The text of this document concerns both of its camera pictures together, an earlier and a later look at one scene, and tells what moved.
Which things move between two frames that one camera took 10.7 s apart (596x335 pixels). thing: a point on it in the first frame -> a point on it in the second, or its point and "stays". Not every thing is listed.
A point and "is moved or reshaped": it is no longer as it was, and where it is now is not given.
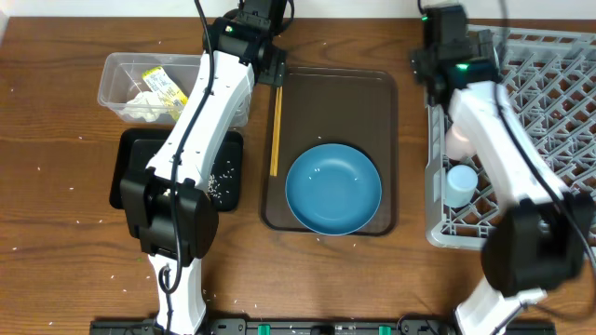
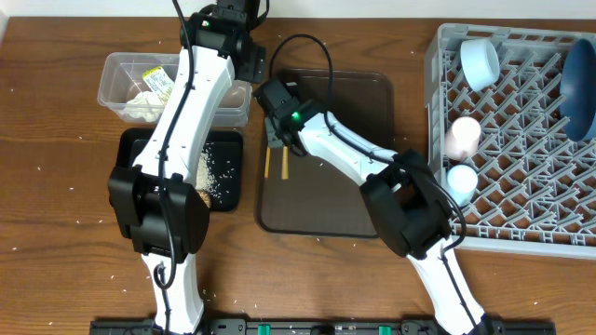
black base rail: [315, 327] stays
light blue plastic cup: [461, 182] stays
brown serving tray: [355, 107] stays
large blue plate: [333, 189] -> [577, 90]
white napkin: [146, 105] stays
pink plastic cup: [460, 142] stays
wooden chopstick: [276, 133] is moved or reshaped
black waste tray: [133, 150] stays
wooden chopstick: [277, 127] is moved or reshaped
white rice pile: [219, 186] is moved or reshaped
